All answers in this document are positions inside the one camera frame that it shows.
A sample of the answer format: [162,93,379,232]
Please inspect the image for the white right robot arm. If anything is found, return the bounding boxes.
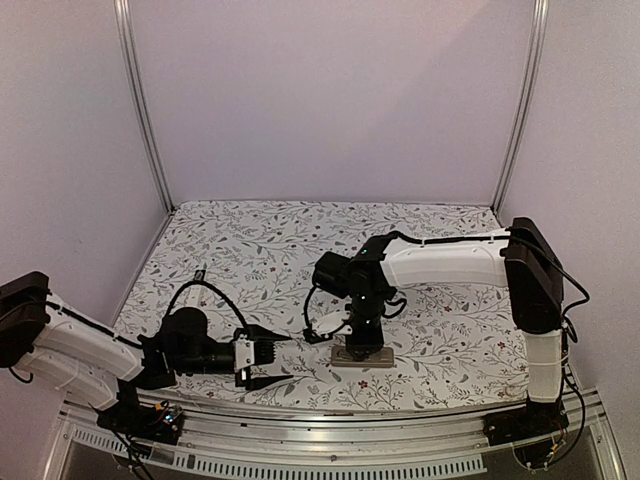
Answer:
[303,218,567,436]

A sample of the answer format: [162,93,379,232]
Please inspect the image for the floral patterned table mat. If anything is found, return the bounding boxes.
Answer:
[115,201,528,412]

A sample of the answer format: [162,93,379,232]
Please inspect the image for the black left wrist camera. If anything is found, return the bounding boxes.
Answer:
[232,338,275,390]

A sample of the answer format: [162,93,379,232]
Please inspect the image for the right aluminium corner post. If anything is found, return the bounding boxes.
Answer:
[491,0,549,217]

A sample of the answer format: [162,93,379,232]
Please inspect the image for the white slim remote control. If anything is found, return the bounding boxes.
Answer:
[185,269,206,308]

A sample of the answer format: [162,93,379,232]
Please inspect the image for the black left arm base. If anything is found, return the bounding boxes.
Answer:
[96,400,184,445]

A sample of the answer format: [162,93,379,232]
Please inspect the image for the aluminium corner post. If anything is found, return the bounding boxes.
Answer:
[491,0,549,217]
[113,0,176,215]

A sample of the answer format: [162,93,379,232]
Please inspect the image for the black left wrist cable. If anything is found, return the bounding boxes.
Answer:
[167,280,251,341]

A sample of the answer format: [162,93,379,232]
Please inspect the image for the aluminium front rail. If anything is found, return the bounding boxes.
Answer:
[44,389,629,479]

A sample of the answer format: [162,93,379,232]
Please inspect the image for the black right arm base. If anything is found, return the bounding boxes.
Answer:
[483,398,569,470]

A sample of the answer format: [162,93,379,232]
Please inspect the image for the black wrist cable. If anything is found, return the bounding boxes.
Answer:
[302,284,321,336]
[167,280,251,341]

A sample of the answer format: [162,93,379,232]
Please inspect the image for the left aluminium corner post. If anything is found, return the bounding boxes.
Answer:
[113,0,176,215]

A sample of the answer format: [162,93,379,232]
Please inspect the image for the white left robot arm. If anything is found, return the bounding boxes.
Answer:
[1,271,285,434]

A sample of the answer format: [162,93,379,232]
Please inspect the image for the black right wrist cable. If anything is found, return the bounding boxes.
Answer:
[302,284,321,336]

